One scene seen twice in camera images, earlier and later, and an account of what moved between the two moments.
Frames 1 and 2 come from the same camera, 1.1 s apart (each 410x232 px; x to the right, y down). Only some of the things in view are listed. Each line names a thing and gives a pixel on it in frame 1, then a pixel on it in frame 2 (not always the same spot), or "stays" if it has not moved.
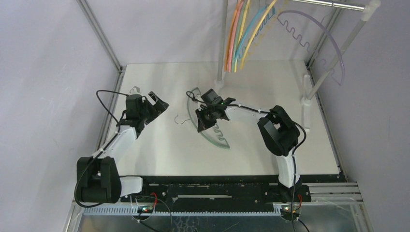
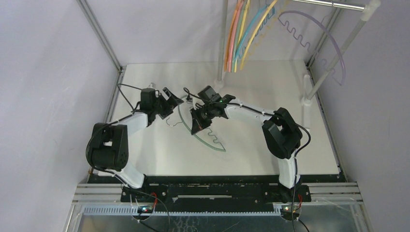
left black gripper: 160,106 -> 172,99
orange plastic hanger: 229,36 stays
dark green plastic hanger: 182,122 -> 222,149
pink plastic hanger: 234,34 stays
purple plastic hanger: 324,25 stays
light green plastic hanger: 237,36 stays
